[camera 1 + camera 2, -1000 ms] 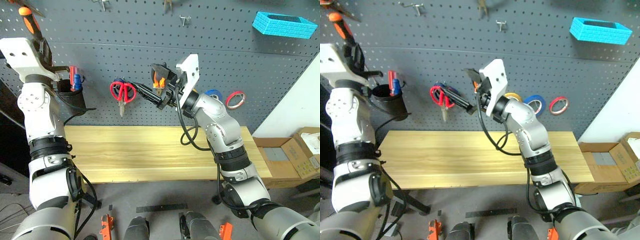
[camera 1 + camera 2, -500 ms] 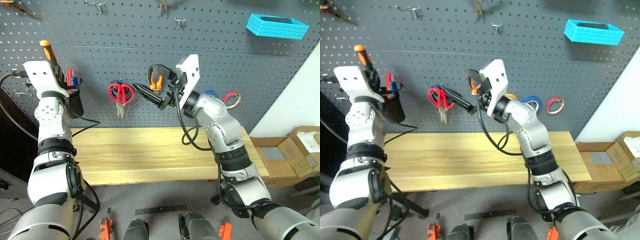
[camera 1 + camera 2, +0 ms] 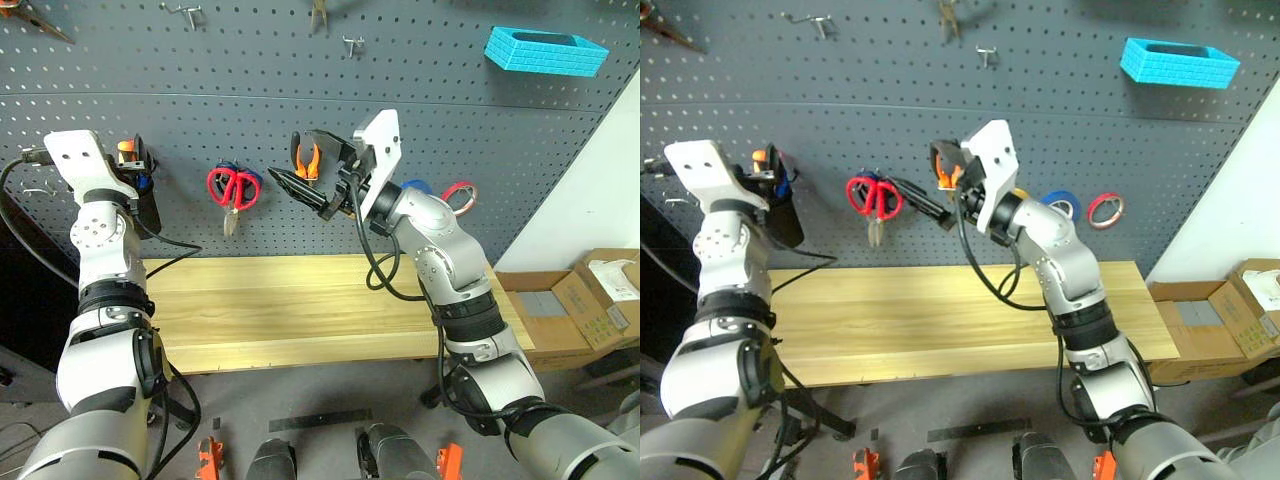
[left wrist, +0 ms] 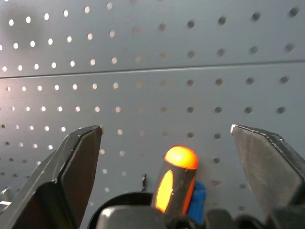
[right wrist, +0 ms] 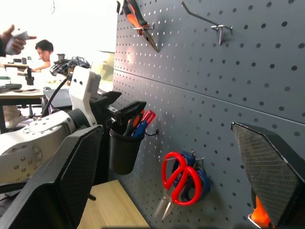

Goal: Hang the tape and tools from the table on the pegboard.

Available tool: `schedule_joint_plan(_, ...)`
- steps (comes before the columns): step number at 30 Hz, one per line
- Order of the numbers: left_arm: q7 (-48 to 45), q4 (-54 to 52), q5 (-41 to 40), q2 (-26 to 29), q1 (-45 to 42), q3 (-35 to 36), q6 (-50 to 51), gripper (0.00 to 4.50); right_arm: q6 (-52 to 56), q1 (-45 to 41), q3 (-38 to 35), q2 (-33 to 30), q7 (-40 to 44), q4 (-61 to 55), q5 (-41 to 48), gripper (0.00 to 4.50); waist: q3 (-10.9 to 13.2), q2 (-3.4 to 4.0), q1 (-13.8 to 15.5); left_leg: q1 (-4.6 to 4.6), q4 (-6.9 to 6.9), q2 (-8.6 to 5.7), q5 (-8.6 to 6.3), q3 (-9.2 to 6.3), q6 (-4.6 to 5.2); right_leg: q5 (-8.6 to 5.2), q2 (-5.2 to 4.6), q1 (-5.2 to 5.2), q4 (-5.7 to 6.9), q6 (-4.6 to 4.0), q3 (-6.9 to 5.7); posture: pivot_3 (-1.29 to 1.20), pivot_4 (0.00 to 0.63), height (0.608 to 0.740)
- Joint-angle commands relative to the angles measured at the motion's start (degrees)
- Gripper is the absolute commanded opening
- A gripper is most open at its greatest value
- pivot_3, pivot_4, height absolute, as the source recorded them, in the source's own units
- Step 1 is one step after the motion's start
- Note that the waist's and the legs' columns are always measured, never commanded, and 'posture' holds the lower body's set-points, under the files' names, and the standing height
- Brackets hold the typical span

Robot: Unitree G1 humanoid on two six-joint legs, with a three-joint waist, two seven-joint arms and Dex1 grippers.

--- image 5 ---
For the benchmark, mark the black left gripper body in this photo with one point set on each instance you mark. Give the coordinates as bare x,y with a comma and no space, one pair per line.
104,114

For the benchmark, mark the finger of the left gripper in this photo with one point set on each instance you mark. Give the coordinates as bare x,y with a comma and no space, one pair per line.
132,109
112,96

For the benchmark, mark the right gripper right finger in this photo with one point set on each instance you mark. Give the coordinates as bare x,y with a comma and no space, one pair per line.
269,171

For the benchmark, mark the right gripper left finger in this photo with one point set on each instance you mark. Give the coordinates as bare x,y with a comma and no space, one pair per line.
59,181

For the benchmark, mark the orange black combination pliers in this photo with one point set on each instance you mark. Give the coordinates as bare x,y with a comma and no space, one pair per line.
261,212

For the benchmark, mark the grey pegboard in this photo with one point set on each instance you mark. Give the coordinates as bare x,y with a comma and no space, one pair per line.
214,83

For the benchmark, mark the bystander's hand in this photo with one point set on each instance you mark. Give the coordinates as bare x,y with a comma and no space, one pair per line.
17,44

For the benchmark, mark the black hanging cup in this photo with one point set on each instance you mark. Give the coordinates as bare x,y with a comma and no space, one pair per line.
124,155

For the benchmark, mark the plaid checked cloth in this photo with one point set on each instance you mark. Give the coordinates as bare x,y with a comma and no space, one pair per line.
71,63

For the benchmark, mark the seated man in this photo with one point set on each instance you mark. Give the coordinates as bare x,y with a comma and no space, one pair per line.
45,53

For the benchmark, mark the orange black long-nose pliers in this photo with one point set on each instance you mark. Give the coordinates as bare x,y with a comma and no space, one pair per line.
137,19

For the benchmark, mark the small black desk device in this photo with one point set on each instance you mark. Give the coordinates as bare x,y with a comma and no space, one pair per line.
29,78

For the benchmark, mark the background work desk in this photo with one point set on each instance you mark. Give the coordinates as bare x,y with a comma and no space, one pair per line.
21,95

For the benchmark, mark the white paper sheet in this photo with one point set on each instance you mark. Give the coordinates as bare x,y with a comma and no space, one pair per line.
21,35

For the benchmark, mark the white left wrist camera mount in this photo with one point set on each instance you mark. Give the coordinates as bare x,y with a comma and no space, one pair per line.
82,93

